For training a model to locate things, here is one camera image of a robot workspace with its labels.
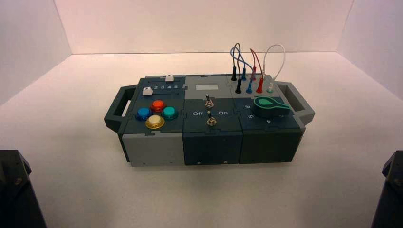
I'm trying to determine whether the orange round push button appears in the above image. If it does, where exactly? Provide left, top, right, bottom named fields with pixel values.
left=150, top=99, right=167, bottom=113

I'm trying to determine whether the white jumper cable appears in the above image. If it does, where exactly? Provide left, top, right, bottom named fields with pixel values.
left=262, top=44, right=286, bottom=94

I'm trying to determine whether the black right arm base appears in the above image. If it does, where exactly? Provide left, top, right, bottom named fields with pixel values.
left=371, top=150, right=403, bottom=228

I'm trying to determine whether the black jumper cable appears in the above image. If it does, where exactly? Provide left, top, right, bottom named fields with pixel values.
left=230, top=42, right=243, bottom=95

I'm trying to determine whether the yellow round push button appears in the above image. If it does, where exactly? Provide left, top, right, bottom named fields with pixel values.
left=145, top=114, right=165, bottom=130

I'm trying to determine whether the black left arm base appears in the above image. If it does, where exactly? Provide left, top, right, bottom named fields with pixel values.
left=0, top=150, right=48, bottom=228

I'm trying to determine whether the dark teal grey control box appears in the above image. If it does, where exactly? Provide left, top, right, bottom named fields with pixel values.
left=104, top=74, right=316, bottom=167

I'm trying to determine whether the green rotary knob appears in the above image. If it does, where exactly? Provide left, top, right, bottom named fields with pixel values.
left=253, top=96, right=291, bottom=119

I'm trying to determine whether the teal round push button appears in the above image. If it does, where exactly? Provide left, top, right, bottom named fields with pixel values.
left=162, top=106, right=179, bottom=121

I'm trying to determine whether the blue jumper cable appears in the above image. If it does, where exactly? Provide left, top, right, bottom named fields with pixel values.
left=230, top=46, right=254, bottom=94

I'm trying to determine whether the blue round push button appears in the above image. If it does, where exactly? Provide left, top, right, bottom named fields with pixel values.
left=135, top=107, right=153, bottom=122

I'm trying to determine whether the red jumper cable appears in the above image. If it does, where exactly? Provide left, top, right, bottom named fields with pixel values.
left=249, top=48, right=264, bottom=94

